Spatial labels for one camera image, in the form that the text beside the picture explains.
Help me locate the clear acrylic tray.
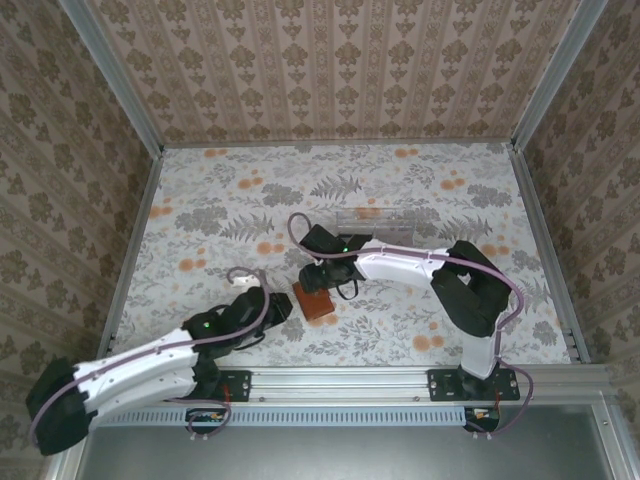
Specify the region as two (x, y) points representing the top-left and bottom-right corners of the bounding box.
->
(333, 206), (417, 247)

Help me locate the black connector box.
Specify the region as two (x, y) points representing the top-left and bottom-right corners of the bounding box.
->
(463, 407), (501, 434)
(185, 407), (227, 435)

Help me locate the grey metal sheet panel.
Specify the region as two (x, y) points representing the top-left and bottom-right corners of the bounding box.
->
(79, 404), (614, 480)

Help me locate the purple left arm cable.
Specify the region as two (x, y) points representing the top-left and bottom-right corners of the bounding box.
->
(29, 268), (274, 444)

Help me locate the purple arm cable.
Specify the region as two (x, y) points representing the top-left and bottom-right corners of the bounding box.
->
(287, 212), (535, 441)
(29, 268), (274, 444)

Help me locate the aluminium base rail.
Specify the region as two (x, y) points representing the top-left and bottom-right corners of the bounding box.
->
(74, 363), (614, 407)

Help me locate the grey slotted cable duct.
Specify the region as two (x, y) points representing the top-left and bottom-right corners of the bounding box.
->
(97, 403), (474, 427)

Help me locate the aluminium table side rail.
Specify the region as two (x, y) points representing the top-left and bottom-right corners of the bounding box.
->
(94, 147), (166, 366)
(508, 143), (592, 365)

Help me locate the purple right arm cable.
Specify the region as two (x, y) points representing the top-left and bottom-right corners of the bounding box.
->
(287, 212), (535, 441)

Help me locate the aluminium frame bar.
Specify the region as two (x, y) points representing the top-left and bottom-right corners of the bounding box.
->
(44, 439), (96, 480)
(589, 402), (624, 480)

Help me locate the aluminium corner post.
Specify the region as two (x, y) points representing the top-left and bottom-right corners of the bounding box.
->
(57, 0), (166, 154)
(510, 0), (609, 154)

